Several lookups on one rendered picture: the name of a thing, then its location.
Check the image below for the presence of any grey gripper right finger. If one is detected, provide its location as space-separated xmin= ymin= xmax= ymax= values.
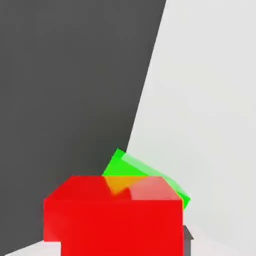
xmin=182 ymin=224 xmax=233 ymax=256

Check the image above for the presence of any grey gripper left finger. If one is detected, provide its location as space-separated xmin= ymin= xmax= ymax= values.
xmin=3 ymin=240 xmax=62 ymax=256

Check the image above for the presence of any small red cube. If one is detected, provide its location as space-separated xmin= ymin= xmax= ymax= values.
xmin=43 ymin=175 xmax=184 ymax=256

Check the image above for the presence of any small green cube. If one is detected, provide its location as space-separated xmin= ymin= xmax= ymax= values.
xmin=101 ymin=147 xmax=191 ymax=211

